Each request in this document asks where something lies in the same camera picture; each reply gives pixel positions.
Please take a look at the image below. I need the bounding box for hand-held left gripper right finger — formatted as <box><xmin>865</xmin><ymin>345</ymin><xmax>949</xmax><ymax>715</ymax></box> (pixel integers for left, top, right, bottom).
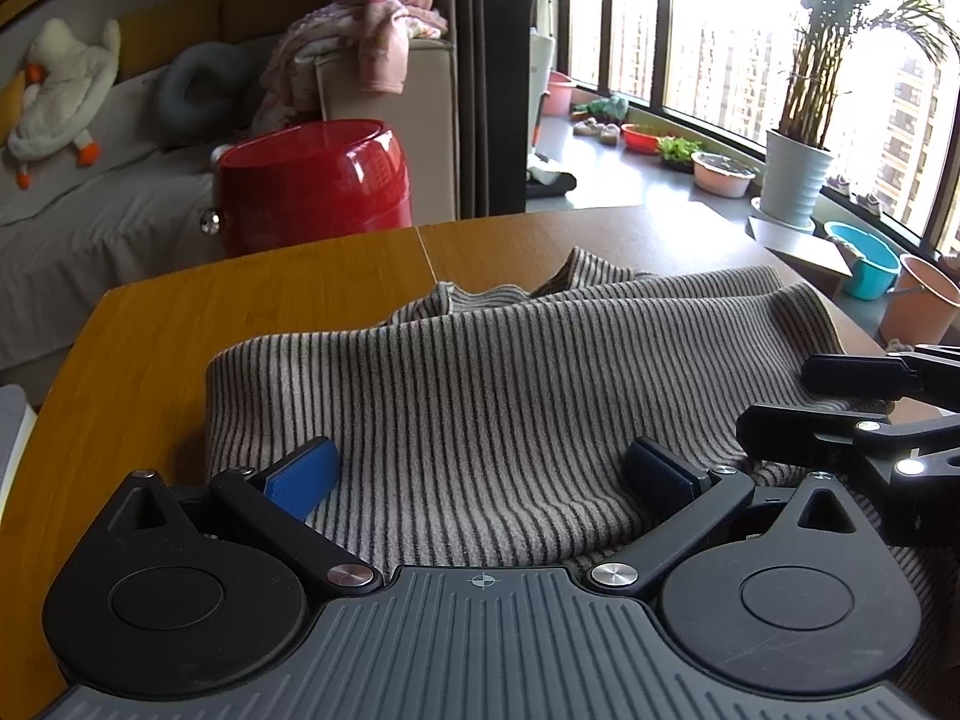
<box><xmin>586</xmin><ymin>436</ymin><xmax>875</xmax><ymax>601</ymax></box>

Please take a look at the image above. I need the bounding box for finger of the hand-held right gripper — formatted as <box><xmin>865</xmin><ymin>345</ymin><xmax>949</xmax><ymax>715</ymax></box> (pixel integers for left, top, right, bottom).
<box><xmin>736</xmin><ymin>403</ymin><xmax>960</xmax><ymax>482</ymax></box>
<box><xmin>801</xmin><ymin>345</ymin><xmax>960</xmax><ymax>401</ymax></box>

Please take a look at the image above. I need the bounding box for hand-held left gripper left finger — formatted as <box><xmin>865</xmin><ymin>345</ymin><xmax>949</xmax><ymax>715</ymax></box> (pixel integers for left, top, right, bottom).
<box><xmin>112</xmin><ymin>435</ymin><xmax>383</xmax><ymax>597</ymax></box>

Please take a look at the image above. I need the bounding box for striped knit garment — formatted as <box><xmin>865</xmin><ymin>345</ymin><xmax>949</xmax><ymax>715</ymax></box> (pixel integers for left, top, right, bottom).
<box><xmin>204</xmin><ymin>246</ymin><xmax>960</xmax><ymax>702</ymax></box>

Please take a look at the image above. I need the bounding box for pink bucket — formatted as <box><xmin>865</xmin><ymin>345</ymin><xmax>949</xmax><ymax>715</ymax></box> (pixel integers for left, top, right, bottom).
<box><xmin>878</xmin><ymin>254</ymin><xmax>960</xmax><ymax>351</ymax></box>

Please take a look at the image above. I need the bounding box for teal basin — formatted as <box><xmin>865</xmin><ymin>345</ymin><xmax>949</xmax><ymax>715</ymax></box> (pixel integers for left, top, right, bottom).
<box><xmin>823</xmin><ymin>220</ymin><xmax>902</xmax><ymax>302</ymax></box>

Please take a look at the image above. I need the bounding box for white flat box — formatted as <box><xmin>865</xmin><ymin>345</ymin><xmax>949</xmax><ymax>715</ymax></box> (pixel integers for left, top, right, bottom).
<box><xmin>745</xmin><ymin>215</ymin><xmax>856</xmax><ymax>295</ymax></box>

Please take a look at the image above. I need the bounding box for potted palm white pot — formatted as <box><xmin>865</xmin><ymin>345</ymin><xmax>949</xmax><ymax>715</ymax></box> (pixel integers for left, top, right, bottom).
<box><xmin>750</xmin><ymin>0</ymin><xmax>960</xmax><ymax>233</ymax></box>

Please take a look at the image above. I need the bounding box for white bowl on sill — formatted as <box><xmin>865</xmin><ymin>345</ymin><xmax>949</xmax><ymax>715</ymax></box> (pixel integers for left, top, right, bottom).
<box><xmin>691</xmin><ymin>151</ymin><xmax>759</xmax><ymax>199</ymax></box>

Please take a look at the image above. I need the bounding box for green plants tray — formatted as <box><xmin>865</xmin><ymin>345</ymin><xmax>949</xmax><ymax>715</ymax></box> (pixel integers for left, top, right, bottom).
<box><xmin>658</xmin><ymin>135</ymin><xmax>706</xmax><ymax>170</ymax></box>

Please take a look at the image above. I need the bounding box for red round plastic stool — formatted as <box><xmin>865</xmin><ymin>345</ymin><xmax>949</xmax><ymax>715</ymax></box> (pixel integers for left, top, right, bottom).
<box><xmin>214</xmin><ymin>118</ymin><xmax>415</xmax><ymax>260</ymax></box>

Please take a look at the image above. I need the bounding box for white furniture piece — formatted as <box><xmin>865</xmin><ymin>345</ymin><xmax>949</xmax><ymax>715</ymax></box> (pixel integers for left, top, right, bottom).
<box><xmin>0</xmin><ymin>383</ymin><xmax>39</xmax><ymax>512</ymax></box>

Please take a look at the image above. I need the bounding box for grey covered sofa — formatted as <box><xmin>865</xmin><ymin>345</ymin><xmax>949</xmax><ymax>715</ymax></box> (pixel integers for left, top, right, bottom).
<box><xmin>0</xmin><ymin>34</ymin><xmax>323</xmax><ymax>372</ymax></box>

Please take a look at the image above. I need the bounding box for pair of small shoes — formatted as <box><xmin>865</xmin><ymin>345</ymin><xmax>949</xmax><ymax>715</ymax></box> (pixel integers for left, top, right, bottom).
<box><xmin>573</xmin><ymin>118</ymin><xmax>624</xmax><ymax>146</ymax></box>

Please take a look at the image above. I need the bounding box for grey neck pillow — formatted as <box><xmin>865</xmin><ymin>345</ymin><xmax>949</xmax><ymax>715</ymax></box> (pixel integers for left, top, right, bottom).
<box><xmin>156</xmin><ymin>43</ymin><xmax>260</xmax><ymax>147</ymax></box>

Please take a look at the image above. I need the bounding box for white upright vacuum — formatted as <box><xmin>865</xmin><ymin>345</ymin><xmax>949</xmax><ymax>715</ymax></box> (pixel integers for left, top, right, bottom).
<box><xmin>525</xmin><ymin>0</ymin><xmax>578</xmax><ymax>200</ymax></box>

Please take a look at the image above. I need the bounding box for grey curtain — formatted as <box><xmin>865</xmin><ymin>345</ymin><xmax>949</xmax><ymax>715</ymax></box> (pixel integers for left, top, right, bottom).
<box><xmin>448</xmin><ymin>0</ymin><xmax>535</xmax><ymax>222</ymax></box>

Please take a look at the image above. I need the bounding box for pink blanket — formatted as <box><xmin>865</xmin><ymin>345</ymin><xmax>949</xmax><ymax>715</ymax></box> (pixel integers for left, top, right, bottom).
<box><xmin>251</xmin><ymin>0</ymin><xmax>451</xmax><ymax>137</ymax></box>

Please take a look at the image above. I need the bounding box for white goose plush toy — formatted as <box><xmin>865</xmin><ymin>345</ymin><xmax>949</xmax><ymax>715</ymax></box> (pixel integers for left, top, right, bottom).
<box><xmin>6</xmin><ymin>17</ymin><xmax>122</xmax><ymax>190</ymax></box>

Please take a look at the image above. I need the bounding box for yellow sofa cushion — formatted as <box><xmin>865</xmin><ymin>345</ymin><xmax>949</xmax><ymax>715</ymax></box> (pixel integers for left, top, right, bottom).
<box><xmin>0</xmin><ymin>75</ymin><xmax>28</xmax><ymax>145</ymax></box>
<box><xmin>116</xmin><ymin>0</ymin><xmax>224</xmax><ymax>80</ymax></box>
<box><xmin>220</xmin><ymin>0</ymin><xmax>340</xmax><ymax>44</ymax></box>

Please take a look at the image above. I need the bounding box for black window frame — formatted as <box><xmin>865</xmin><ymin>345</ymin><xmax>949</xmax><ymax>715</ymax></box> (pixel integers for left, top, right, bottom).
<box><xmin>568</xmin><ymin>0</ymin><xmax>960</xmax><ymax>256</ymax></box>

